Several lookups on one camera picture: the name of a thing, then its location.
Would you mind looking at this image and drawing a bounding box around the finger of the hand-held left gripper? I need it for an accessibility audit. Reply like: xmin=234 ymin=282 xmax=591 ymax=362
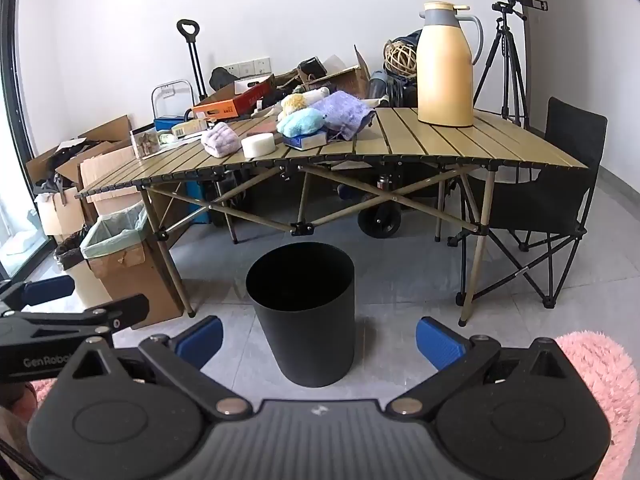
xmin=0 ymin=294 xmax=151 ymax=343
xmin=0 ymin=275 xmax=76 ymax=313

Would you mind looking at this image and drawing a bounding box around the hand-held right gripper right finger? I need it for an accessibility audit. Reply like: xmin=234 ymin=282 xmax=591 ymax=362
xmin=385 ymin=316 xmax=573 ymax=418

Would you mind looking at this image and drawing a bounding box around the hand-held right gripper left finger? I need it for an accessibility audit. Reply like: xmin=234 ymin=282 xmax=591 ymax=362
xmin=57 ymin=315 xmax=256 ymax=420

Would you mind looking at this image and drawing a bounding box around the black round waste bin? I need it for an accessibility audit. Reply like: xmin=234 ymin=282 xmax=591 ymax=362
xmin=246 ymin=242 xmax=357 ymax=388

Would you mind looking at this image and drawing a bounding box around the lavender fluffy towel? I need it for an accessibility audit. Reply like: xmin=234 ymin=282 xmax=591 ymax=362
xmin=201 ymin=121 xmax=240 ymax=157

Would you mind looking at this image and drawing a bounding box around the blue white pack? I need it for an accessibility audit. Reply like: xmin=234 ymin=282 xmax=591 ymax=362
xmin=282 ymin=129 xmax=329 ymax=151

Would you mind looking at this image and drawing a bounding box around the light blue fluffy cloth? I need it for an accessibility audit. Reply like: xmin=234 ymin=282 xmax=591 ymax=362
xmin=276 ymin=108 xmax=326 ymax=137

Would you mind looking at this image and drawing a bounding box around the purple woven cloth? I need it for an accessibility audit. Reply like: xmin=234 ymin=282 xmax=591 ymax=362
xmin=312 ymin=91 xmax=377 ymax=141

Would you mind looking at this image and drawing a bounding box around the white yellow plush toy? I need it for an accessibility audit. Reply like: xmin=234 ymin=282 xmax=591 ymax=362
xmin=279 ymin=86 xmax=332 ymax=113

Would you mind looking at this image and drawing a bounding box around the beige bucket black liner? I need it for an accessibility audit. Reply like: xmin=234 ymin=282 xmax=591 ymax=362
xmin=54 ymin=232 xmax=101 ymax=311

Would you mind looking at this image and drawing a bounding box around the cardboard box with liner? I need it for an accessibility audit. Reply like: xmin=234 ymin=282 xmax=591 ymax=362
xmin=80 ymin=202 xmax=183 ymax=331

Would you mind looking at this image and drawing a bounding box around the white cardboard box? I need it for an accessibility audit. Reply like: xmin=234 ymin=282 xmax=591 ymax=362
xmin=34 ymin=187 xmax=86 ymax=236

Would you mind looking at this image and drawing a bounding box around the pale green bin liner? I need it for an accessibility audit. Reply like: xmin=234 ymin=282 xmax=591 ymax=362
xmin=80 ymin=204 xmax=150 ymax=261

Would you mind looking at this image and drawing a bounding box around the plain brown cardboard box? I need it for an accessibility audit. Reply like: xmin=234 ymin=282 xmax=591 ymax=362
xmin=79 ymin=146 xmax=151 ymax=216

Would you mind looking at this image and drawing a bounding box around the black utility wagon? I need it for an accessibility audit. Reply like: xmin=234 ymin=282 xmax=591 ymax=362
xmin=340 ymin=162 xmax=453 ymax=239

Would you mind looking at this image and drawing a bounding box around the blue flat board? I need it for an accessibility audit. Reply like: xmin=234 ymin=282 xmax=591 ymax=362
xmin=186 ymin=175 xmax=211 ymax=225

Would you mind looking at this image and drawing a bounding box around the clear jar black lid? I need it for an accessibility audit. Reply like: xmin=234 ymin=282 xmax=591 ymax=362
xmin=131 ymin=127 xmax=163 ymax=159

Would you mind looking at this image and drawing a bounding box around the person's right leg pink fleece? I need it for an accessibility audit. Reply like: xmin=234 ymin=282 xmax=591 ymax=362
xmin=555 ymin=330 xmax=640 ymax=480

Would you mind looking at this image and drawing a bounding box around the blue storage box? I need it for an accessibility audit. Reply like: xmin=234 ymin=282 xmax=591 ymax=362
xmin=154 ymin=116 xmax=188 ymax=135

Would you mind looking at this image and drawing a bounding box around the khaki slatted folding table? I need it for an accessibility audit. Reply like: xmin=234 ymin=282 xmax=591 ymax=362
xmin=75 ymin=105 xmax=588 ymax=328

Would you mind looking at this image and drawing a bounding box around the white yellow flat box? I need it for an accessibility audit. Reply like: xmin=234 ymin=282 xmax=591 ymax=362
xmin=172 ymin=119 xmax=208 ymax=137

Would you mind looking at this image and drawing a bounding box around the orange flat box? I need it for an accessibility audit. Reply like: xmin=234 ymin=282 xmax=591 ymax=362
xmin=192 ymin=74 xmax=276 ymax=120

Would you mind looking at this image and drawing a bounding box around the black folding chair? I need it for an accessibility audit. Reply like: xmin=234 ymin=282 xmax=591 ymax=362
xmin=447 ymin=96 xmax=608 ymax=308

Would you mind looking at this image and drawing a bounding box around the black bag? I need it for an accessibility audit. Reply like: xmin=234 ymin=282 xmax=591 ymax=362
xmin=209 ymin=66 xmax=243 ymax=95

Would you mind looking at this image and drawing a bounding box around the clear bottle blue cap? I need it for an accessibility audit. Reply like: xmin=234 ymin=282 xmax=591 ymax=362
xmin=369 ymin=71 xmax=391 ymax=101

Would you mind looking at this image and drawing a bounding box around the black tripod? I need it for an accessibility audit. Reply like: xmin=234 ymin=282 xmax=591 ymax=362
xmin=472 ymin=15 xmax=531 ymax=131

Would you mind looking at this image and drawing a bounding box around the tall flapped cardboard box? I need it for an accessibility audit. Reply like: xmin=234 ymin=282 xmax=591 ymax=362
xmin=295 ymin=45 xmax=373 ymax=103

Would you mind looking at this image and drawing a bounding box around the rattan ball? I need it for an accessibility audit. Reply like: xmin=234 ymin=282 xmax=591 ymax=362
xmin=383 ymin=40 xmax=418 ymax=75

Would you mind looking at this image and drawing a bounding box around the white plastic frame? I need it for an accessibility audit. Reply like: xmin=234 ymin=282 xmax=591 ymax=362
xmin=151 ymin=79 xmax=196 ymax=121

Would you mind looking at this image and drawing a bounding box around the yellow thermos jug grey handle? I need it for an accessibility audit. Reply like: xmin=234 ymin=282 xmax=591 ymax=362
xmin=416 ymin=1 xmax=485 ymax=128

